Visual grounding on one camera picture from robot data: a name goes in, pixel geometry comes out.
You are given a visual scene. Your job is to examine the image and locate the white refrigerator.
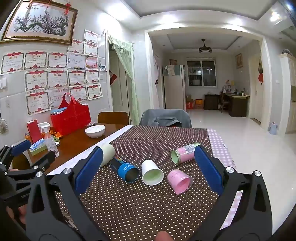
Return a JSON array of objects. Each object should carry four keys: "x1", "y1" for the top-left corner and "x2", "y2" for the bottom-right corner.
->
[{"x1": 163, "y1": 65, "x2": 186, "y2": 111}]

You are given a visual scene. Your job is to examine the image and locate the dark wooden desk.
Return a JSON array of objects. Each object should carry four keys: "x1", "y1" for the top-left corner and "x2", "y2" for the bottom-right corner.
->
[{"x1": 221, "y1": 90, "x2": 250, "y2": 117}]

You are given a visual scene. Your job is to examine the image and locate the red felt bag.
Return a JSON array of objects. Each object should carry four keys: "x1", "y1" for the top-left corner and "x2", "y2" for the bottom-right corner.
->
[{"x1": 50, "y1": 93, "x2": 92, "y2": 137}]

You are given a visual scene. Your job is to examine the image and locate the white bowl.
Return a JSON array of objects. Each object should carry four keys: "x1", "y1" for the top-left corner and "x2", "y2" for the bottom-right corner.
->
[{"x1": 84, "y1": 125, "x2": 106, "y2": 139}]

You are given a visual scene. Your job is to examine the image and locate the white cup green inside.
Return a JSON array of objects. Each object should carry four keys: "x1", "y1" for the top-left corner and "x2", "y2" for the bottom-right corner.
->
[{"x1": 141, "y1": 159, "x2": 164, "y2": 186}]

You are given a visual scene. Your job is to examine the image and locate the person's left hand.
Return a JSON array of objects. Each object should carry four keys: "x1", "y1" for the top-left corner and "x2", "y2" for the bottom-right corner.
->
[{"x1": 6, "y1": 204, "x2": 26, "y2": 225}]

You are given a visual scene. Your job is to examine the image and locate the brown dotted tablecloth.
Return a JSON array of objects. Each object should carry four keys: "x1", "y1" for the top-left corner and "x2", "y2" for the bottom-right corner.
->
[{"x1": 46, "y1": 125, "x2": 220, "y2": 241}]

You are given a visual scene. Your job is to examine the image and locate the orange cardboard boxes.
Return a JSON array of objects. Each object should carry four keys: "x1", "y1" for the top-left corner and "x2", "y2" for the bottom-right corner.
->
[{"x1": 186, "y1": 98, "x2": 204, "y2": 110}]

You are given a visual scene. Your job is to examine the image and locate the cream tall cabinet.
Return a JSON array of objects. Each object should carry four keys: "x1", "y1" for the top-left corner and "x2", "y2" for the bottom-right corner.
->
[{"x1": 279, "y1": 53, "x2": 296, "y2": 134}]

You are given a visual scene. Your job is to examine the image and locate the chair with grey jacket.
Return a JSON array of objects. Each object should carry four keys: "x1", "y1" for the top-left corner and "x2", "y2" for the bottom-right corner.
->
[{"x1": 139, "y1": 109, "x2": 192, "y2": 128}]

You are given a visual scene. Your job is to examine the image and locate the window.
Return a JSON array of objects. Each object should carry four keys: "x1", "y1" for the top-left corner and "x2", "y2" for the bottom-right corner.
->
[{"x1": 186, "y1": 61, "x2": 217, "y2": 87}]

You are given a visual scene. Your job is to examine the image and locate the ceiling fan lamp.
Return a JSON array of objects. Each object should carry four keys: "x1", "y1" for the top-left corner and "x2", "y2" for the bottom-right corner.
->
[{"x1": 198, "y1": 39, "x2": 212, "y2": 54}]

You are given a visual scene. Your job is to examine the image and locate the clear spray bottle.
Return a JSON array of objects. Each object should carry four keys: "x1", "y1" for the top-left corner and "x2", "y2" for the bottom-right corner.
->
[{"x1": 38, "y1": 122, "x2": 60, "y2": 158}]

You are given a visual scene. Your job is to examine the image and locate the group of wall certificates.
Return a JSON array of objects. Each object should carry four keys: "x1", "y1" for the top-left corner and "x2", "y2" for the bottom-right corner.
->
[{"x1": 0, "y1": 29, "x2": 103, "y2": 116}]

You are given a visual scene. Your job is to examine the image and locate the pink cup green inside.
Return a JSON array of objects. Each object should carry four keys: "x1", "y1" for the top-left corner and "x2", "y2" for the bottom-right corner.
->
[{"x1": 171, "y1": 142, "x2": 201, "y2": 164}]

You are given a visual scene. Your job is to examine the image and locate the pink checked tablecloth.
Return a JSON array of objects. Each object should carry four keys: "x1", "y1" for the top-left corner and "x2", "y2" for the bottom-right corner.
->
[{"x1": 207, "y1": 128, "x2": 246, "y2": 231}]

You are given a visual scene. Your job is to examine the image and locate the framed blossom painting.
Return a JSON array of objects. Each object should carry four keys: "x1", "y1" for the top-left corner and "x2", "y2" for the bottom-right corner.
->
[{"x1": 0, "y1": 1, "x2": 79, "y2": 45}]

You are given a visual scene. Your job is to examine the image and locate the orange snack packets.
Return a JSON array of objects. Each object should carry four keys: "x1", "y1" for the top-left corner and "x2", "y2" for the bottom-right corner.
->
[{"x1": 49, "y1": 127, "x2": 63, "y2": 139}]

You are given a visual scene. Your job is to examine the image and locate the red carton box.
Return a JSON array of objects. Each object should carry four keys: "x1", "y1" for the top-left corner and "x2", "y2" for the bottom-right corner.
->
[{"x1": 26, "y1": 119, "x2": 43, "y2": 144}]

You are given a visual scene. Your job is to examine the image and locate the wooden chair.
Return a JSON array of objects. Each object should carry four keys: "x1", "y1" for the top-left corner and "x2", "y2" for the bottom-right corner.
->
[{"x1": 97, "y1": 112, "x2": 129, "y2": 126}]

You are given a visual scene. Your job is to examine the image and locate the pink paper cup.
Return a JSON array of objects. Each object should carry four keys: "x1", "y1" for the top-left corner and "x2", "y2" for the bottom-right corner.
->
[{"x1": 167, "y1": 169, "x2": 193, "y2": 195}]

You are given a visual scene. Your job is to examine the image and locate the cream paper cup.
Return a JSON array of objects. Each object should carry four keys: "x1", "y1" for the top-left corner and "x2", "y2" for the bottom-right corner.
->
[{"x1": 100, "y1": 143, "x2": 116, "y2": 167}]

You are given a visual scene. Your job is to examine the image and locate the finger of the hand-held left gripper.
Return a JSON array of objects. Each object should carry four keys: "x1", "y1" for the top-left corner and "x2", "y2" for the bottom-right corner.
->
[
  {"x1": 0, "y1": 140, "x2": 32, "y2": 172},
  {"x1": 7, "y1": 152, "x2": 56, "y2": 179}
]

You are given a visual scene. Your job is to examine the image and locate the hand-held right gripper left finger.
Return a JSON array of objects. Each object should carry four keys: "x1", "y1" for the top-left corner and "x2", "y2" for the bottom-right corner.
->
[{"x1": 24, "y1": 146, "x2": 110, "y2": 241}]

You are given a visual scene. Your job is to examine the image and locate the person's right hand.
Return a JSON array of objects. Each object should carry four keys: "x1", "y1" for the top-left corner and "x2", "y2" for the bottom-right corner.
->
[{"x1": 155, "y1": 231, "x2": 173, "y2": 241}]

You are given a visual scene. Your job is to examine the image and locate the green tissue box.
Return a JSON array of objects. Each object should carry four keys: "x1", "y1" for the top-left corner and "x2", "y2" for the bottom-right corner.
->
[{"x1": 28, "y1": 138, "x2": 47, "y2": 156}]

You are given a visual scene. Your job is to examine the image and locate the green door curtain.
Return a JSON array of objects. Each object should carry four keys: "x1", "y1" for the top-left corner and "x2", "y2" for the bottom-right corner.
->
[{"x1": 107, "y1": 34, "x2": 139, "y2": 125}]

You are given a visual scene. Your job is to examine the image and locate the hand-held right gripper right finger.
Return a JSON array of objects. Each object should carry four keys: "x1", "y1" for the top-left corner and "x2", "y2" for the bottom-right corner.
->
[{"x1": 188, "y1": 146, "x2": 274, "y2": 241}]

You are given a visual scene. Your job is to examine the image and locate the blue printed paper cup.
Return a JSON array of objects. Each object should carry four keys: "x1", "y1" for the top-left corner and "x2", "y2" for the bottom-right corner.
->
[{"x1": 110, "y1": 156, "x2": 139, "y2": 183}]

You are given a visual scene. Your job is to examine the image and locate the dark low cabinet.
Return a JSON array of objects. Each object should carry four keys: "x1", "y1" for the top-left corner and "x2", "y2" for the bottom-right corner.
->
[{"x1": 203, "y1": 94, "x2": 221, "y2": 110}]

